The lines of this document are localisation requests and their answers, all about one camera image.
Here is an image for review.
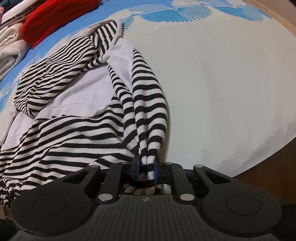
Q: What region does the white folded blanket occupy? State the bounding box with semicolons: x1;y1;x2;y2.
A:
0;22;31;81

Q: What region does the red folded blanket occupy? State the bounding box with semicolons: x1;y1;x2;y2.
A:
20;0;101;49

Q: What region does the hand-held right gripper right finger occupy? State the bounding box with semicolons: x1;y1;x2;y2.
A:
153;158;234;202

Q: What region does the striped and white sweater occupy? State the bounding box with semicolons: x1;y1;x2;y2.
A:
0;20;168;207

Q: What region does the blue patterned bedsheet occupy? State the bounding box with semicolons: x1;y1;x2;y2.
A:
0;0;296;179

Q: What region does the wooden bed frame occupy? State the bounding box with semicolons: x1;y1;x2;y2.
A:
243;0;296;39

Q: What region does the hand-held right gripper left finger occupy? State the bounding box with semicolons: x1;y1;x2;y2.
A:
57;154;141;204

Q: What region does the white pillow with dark trim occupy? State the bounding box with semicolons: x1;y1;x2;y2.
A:
0;0;47;26

